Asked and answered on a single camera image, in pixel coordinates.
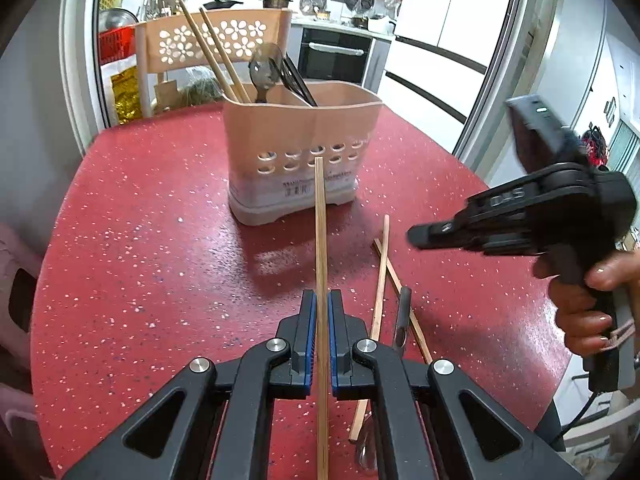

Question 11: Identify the grey-handled metal spoon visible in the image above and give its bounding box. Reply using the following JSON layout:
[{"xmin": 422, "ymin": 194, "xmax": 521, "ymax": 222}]
[{"xmin": 354, "ymin": 287, "xmax": 413, "ymax": 472}]

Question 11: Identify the pink plastic stool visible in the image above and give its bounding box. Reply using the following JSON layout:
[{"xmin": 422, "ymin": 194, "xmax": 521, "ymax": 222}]
[
  {"xmin": 0, "ymin": 222, "xmax": 47, "ymax": 372},
  {"xmin": 0, "ymin": 384, "xmax": 52, "ymax": 480}
]

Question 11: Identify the black built-in oven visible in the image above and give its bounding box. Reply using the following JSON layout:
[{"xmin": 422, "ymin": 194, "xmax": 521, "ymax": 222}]
[{"xmin": 298, "ymin": 27, "xmax": 374, "ymax": 84}]

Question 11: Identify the white rice cooker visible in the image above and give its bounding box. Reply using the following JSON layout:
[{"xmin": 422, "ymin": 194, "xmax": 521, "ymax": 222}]
[{"xmin": 367, "ymin": 15, "xmax": 397, "ymax": 36}]

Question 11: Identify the white refrigerator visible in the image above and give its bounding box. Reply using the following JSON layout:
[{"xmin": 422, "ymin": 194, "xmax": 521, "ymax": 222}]
[{"xmin": 382, "ymin": 0, "xmax": 522, "ymax": 122}]

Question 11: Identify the red plastic basket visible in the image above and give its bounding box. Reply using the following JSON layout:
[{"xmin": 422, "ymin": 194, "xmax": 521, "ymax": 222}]
[{"xmin": 97, "ymin": 27, "xmax": 137, "ymax": 66}]

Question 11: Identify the plastic bag of greens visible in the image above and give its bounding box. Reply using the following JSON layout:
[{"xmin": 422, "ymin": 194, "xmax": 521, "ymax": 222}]
[{"xmin": 177, "ymin": 65, "xmax": 224, "ymax": 109}]

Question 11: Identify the white plastic chair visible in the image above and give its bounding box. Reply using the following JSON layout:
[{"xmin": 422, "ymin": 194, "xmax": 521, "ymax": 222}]
[{"xmin": 564, "ymin": 394, "xmax": 640, "ymax": 462}]

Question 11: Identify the beige flower-cutout chair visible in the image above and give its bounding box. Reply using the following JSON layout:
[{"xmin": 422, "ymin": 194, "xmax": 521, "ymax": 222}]
[{"xmin": 135, "ymin": 7, "xmax": 294, "ymax": 117}]

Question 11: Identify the black-handled utensil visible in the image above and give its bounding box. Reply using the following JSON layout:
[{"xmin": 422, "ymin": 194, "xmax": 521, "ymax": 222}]
[
  {"xmin": 286, "ymin": 56, "xmax": 319, "ymax": 108},
  {"xmin": 279, "ymin": 57, "xmax": 310, "ymax": 105}
]

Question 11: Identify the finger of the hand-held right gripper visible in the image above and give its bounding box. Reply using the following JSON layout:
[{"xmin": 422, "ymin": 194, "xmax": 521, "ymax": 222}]
[{"xmin": 407, "ymin": 219, "xmax": 482, "ymax": 252}]

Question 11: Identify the black cable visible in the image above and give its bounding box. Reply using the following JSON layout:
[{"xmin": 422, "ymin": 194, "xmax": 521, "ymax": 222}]
[{"xmin": 562, "ymin": 389, "xmax": 602, "ymax": 438}]

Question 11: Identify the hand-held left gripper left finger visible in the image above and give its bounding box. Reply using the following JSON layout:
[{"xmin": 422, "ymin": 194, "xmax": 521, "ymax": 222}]
[{"xmin": 62, "ymin": 290, "xmax": 317, "ymax": 480}]

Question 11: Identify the plain wooden chopstick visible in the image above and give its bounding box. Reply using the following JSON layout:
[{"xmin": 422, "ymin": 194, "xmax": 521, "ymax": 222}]
[
  {"xmin": 314, "ymin": 157, "xmax": 331, "ymax": 480},
  {"xmin": 349, "ymin": 214, "xmax": 391, "ymax": 444},
  {"xmin": 373, "ymin": 238, "xmax": 434, "ymax": 365},
  {"xmin": 199, "ymin": 6, "xmax": 252, "ymax": 105}
]

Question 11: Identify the small cardboard box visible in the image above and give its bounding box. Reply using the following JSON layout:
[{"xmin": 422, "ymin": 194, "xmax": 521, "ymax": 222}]
[{"xmin": 153, "ymin": 80, "xmax": 181, "ymax": 112}]

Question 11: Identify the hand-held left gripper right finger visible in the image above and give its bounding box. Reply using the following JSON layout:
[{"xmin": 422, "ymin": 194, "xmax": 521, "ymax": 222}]
[{"xmin": 329, "ymin": 291, "xmax": 584, "ymax": 480}]

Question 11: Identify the shiny metal spoon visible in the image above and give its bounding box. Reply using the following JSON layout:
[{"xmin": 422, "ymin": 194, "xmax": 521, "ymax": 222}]
[
  {"xmin": 260, "ymin": 42, "xmax": 287, "ymax": 86},
  {"xmin": 248, "ymin": 52, "xmax": 281, "ymax": 104}
]

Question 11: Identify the yellow foil bag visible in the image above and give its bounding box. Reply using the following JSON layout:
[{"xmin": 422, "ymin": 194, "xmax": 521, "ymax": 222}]
[{"xmin": 109, "ymin": 65, "xmax": 144, "ymax": 124}]

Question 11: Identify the beige plastic utensil holder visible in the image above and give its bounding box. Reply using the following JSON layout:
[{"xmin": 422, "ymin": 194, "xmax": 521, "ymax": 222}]
[{"xmin": 222, "ymin": 80, "xmax": 385, "ymax": 226}]

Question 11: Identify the person's right hand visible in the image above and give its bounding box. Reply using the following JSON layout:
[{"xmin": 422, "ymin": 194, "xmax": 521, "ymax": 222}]
[{"xmin": 534, "ymin": 250, "xmax": 640, "ymax": 357}]

